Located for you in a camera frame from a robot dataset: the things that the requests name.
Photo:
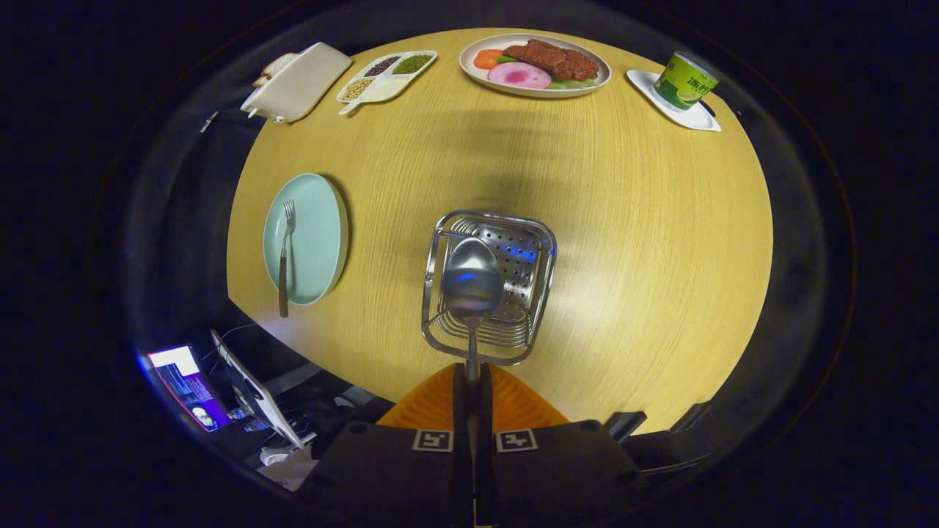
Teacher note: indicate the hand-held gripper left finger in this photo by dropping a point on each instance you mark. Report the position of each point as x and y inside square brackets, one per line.
[462, 455]

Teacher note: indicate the person's white shirt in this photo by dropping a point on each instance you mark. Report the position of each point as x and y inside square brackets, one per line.
[293, 475]

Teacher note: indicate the computer monitor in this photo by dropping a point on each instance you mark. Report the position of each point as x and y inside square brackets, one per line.
[187, 385]

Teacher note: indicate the pile of dark red beans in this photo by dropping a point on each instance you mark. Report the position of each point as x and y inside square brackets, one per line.
[383, 66]

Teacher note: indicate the green label water bottle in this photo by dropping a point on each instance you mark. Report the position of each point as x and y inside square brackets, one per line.
[682, 84]

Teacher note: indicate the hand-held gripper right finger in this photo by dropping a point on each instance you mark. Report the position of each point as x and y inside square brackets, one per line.
[484, 455]

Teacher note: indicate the open laptop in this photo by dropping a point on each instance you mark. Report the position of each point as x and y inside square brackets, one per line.
[249, 389]

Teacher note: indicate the pink ham slice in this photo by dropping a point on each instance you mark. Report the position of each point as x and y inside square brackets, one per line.
[517, 75]

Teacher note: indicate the white divided dish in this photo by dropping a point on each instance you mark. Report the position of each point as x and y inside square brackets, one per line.
[385, 89]

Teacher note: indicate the white square coaster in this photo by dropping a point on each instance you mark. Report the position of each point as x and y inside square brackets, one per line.
[697, 119]

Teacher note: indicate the pile of yellow beans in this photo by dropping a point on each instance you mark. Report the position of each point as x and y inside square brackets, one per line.
[356, 89]

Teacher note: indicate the metal perforated basket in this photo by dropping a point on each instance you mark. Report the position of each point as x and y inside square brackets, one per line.
[524, 249]

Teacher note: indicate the orange carrot piece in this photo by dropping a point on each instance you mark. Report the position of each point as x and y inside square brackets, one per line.
[486, 59]

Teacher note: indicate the pile of green beans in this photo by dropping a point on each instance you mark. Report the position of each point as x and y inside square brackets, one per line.
[412, 64]

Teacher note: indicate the toast bread slice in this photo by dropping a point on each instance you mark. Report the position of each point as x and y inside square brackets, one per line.
[277, 66]

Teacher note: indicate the green lettuce leaf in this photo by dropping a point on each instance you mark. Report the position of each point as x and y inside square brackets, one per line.
[572, 84]

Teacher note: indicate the brown steak piece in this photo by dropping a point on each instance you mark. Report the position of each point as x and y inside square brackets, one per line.
[550, 59]

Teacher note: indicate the teal round plate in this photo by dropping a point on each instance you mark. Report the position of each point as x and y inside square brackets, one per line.
[319, 235]

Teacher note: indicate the white toaster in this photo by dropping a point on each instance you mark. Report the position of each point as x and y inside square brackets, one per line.
[301, 81]

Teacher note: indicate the white oval food plate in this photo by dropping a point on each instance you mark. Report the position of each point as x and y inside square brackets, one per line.
[533, 94]

